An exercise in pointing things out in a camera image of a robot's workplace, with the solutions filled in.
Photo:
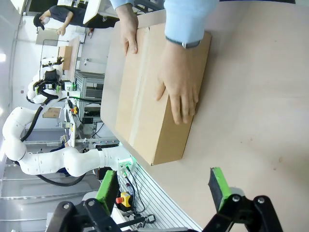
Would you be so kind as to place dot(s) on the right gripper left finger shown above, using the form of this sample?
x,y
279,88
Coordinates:
x,y
107,188

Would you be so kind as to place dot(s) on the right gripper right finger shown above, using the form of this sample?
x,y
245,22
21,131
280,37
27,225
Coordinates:
x,y
220,186

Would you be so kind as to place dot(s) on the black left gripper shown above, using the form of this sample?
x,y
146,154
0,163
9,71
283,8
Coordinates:
x,y
51,76

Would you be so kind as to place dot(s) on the brown cardboard box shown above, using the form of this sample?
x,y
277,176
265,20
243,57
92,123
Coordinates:
x,y
144,96

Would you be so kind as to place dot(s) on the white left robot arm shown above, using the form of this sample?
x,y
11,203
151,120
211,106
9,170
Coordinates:
x,y
48,162

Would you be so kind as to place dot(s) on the person's right forearm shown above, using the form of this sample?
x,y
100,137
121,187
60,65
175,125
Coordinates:
x,y
125,10

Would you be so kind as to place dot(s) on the person's left forearm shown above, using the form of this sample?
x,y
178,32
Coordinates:
x,y
186,19

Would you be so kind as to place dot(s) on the small black box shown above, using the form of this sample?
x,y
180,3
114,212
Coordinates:
x,y
88,120

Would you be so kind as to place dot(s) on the person's right hand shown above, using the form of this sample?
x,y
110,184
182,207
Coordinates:
x,y
129,33

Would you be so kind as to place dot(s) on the person's left hand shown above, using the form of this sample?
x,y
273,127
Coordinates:
x,y
178,84

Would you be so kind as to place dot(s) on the yellow emergency stop button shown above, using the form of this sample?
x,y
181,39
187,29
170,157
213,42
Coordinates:
x,y
124,199

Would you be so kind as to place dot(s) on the brown cardboard sheet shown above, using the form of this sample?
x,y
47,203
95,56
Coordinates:
x,y
51,112

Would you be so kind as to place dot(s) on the wooden table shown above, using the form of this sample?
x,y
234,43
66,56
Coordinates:
x,y
72,58

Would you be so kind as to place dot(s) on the grey board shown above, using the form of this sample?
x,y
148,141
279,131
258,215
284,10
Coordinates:
x,y
47,37

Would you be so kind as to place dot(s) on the person with black cap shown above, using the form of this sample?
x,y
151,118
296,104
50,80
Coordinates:
x,y
60,17

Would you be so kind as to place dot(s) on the person in dark shirt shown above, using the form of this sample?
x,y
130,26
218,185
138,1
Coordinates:
x,y
101,23

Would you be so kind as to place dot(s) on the white board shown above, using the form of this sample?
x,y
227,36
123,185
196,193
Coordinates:
x,y
93,9

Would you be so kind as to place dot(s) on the grey wristwatch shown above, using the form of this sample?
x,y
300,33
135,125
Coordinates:
x,y
190,44

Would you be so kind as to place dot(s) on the small yellow pendant switch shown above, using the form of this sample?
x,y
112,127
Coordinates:
x,y
75,110

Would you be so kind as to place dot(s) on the aluminium frame rack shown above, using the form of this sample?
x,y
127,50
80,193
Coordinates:
x,y
89,84

